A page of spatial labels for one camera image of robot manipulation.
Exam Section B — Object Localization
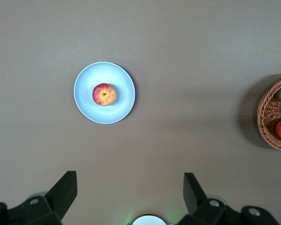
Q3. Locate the red yellow apple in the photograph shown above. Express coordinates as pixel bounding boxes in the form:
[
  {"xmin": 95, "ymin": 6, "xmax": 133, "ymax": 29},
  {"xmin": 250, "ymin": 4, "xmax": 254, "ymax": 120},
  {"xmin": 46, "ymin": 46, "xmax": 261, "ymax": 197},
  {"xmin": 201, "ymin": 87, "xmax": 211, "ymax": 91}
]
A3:
[{"xmin": 91, "ymin": 82, "xmax": 118, "ymax": 107}]

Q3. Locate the brown wicker basket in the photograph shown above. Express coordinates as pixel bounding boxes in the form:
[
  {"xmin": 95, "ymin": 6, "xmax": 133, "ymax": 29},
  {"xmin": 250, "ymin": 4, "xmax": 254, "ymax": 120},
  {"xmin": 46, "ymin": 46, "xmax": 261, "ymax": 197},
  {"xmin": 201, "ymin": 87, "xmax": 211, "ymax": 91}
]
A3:
[{"xmin": 257, "ymin": 75, "xmax": 281, "ymax": 153}]

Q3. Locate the brown table mat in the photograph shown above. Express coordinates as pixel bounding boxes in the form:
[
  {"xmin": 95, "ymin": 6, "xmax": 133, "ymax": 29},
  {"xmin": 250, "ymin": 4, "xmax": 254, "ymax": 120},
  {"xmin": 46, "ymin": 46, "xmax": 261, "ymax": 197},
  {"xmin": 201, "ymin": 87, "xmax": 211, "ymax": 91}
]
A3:
[{"xmin": 0, "ymin": 0, "xmax": 281, "ymax": 225}]

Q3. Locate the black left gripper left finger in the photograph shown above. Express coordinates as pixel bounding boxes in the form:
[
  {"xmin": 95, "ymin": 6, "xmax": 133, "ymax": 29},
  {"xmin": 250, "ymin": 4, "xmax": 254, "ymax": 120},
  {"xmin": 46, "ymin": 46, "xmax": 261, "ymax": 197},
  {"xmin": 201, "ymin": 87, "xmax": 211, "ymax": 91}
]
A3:
[{"xmin": 7, "ymin": 171, "xmax": 78, "ymax": 225}]

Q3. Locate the blue round plate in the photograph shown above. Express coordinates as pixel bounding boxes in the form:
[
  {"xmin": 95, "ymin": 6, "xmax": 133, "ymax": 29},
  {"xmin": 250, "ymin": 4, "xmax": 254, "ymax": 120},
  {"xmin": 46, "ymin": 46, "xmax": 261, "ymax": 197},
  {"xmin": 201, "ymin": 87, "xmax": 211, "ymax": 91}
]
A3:
[{"xmin": 73, "ymin": 61, "xmax": 136, "ymax": 125}]

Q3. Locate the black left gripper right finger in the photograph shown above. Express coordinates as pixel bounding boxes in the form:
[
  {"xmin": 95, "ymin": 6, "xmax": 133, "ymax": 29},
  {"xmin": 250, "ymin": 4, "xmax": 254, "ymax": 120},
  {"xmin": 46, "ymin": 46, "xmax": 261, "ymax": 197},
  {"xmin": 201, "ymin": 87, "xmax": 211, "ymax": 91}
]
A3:
[{"xmin": 177, "ymin": 172, "xmax": 242, "ymax": 225}]

